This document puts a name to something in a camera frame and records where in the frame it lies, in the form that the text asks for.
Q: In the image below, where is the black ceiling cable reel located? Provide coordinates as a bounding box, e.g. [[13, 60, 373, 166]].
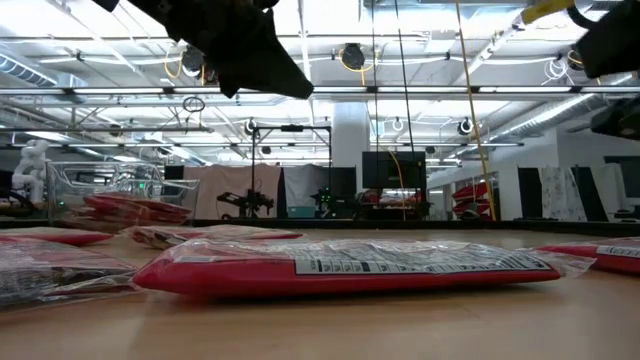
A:
[[179, 43, 211, 86], [338, 42, 367, 72]]

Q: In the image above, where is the horizontal metal frame bar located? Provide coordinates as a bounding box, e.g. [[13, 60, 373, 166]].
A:
[[158, 84, 525, 96]]

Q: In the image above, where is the yellow strap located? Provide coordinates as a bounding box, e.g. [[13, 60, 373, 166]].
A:
[[518, 0, 577, 25]]

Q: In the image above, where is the black fabric curtain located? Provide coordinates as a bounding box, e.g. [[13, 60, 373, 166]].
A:
[[327, 166, 359, 220]]

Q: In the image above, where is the red storage bin shelf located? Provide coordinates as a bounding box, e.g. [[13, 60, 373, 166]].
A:
[[451, 181, 496, 220]]

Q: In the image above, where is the black camera stand frame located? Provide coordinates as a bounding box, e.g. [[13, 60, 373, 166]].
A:
[[248, 124, 334, 221]]

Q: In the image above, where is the pink fabric curtain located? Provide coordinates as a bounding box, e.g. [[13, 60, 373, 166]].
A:
[[182, 164, 285, 221]]

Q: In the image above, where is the black monitor screen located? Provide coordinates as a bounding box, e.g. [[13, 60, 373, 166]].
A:
[[361, 151, 428, 191], [602, 155, 640, 199]]

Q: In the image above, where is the white patterned cloth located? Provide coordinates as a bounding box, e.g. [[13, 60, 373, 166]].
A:
[[537, 165, 587, 222]]

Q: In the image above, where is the black hanging cable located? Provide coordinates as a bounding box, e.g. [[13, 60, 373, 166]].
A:
[[370, 0, 380, 221], [393, 0, 416, 154]]

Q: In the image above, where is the teal box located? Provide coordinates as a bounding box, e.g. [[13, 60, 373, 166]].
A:
[[286, 205, 318, 220]]

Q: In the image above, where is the grey fabric curtain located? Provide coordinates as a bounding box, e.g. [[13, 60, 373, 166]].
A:
[[282, 164, 330, 209]]

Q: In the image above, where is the black partition panel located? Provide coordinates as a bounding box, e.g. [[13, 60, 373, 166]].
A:
[[571, 165, 610, 222], [516, 166, 544, 220]]

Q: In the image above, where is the clear plastic basket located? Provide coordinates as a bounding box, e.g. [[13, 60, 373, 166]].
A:
[[45, 160, 202, 232]]

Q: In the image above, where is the thick yellow cable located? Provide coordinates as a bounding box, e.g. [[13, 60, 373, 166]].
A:
[[452, 0, 498, 222]]

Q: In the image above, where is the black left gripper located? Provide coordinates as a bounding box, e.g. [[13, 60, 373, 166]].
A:
[[124, 0, 315, 100]]

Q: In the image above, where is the white square pillar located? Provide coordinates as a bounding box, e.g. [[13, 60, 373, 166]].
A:
[[331, 102, 372, 206]]

